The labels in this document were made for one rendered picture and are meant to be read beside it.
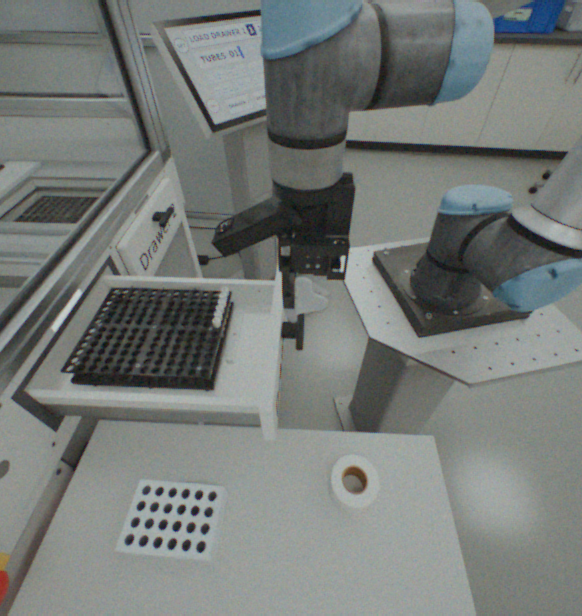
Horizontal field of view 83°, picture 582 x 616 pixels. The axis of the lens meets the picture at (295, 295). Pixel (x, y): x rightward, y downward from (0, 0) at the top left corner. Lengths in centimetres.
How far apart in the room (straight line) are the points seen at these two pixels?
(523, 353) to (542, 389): 103
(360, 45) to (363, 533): 57
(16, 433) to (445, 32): 65
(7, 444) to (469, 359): 76
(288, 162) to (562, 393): 172
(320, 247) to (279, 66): 17
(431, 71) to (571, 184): 31
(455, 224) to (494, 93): 292
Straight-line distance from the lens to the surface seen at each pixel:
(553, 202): 60
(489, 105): 358
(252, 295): 65
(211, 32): 128
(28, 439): 62
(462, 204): 66
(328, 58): 30
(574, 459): 175
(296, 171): 32
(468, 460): 154
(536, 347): 85
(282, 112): 31
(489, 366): 77
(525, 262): 60
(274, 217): 36
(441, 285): 75
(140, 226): 79
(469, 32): 36
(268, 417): 46
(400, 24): 33
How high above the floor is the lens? 133
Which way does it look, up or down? 46 degrees down
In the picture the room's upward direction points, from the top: straight up
